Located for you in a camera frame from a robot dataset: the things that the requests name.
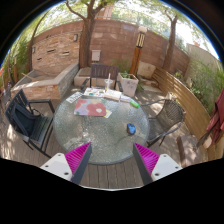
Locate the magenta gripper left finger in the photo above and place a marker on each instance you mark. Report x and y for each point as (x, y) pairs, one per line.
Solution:
(70, 166)

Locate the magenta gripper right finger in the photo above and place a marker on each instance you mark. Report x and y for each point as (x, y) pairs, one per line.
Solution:
(153, 166)

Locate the blue computer mouse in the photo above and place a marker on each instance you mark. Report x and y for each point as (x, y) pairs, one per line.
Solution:
(131, 129)

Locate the round glass patio table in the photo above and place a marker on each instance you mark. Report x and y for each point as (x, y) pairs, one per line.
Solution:
(108, 135)

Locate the grey wicker patio chair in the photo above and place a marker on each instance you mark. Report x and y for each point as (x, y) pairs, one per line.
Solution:
(168, 120)

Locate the black slatted patio chair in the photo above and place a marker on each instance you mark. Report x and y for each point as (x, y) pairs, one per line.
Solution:
(31, 125)

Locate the green marker pen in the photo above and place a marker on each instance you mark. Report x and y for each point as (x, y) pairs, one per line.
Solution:
(133, 103)

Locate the black and white booklet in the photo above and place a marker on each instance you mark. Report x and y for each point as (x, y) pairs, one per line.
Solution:
(74, 97)

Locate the folded red patio umbrella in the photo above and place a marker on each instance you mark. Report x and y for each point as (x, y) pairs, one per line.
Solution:
(216, 124)

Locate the open white book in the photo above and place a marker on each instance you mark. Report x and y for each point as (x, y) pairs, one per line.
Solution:
(113, 94)

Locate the white square planter pot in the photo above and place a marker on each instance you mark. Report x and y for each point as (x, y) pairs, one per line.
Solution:
(129, 85)

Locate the clear plastic cup with straw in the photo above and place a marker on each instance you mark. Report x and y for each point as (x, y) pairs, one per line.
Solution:
(108, 82)

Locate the dark wooden far chair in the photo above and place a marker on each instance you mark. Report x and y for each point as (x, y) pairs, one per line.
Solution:
(100, 71)

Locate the right tree trunk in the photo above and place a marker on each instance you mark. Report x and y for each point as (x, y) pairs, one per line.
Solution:
(174, 16)

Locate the tree trunk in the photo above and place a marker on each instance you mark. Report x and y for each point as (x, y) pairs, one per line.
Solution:
(174, 16)
(93, 8)

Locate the left tree trunk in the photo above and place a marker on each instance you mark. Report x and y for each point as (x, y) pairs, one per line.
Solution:
(93, 8)

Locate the white wall mailbox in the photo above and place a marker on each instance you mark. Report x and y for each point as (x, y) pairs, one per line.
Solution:
(96, 55)

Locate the wooden garden lamp post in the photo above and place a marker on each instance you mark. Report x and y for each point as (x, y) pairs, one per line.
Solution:
(138, 48)

